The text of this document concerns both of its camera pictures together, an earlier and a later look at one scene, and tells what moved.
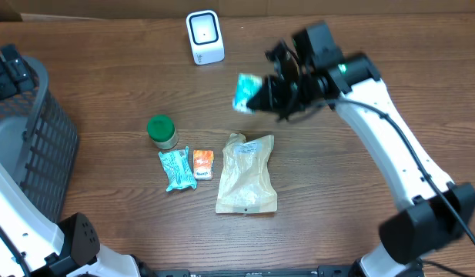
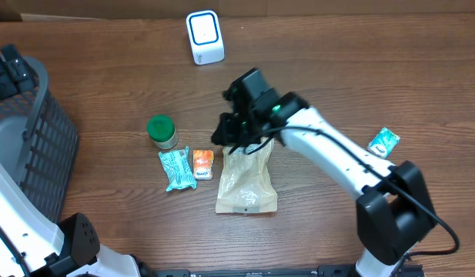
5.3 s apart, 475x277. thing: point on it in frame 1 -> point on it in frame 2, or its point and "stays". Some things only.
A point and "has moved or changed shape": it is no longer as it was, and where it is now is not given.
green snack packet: x=178 y=169 stays
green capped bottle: x=162 y=132 stays
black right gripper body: x=287 y=96 -> x=236 y=131
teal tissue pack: x=247 y=85 has moved or changed shape
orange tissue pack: x=203 y=164 stays
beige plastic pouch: x=245 y=186 stays
